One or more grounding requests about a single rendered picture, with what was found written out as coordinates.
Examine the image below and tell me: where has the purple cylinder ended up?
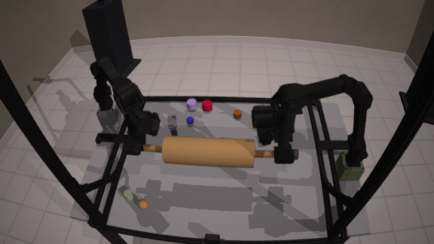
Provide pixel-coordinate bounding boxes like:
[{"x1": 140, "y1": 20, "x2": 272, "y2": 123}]
[{"x1": 187, "y1": 99, "x2": 197, "y2": 110}]

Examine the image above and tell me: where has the red cylinder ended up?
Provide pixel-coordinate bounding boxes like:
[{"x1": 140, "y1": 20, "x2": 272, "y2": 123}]
[{"x1": 202, "y1": 99, "x2": 212, "y2": 111}]

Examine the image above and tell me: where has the small orange cylinder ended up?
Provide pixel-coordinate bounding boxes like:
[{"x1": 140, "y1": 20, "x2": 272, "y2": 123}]
[{"x1": 234, "y1": 109, "x2": 241, "y2": 119}]

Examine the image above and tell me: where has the orange ball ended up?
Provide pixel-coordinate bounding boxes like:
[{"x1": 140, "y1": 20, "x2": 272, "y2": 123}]
[{"x1": 138, "y1": 199, "x2": 148, "y2": 209}]

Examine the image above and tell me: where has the tan cylindrical bar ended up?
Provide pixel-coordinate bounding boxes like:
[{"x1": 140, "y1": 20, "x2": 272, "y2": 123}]
[{"x1": 143, "y1": 136, "x2": 274, "y2": 168}]

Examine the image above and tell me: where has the pale green cylinder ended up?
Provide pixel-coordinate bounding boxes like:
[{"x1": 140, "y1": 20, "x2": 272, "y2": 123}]
[{"x1": 124, "y1": 189, "x2": 134, "y2": 201}]

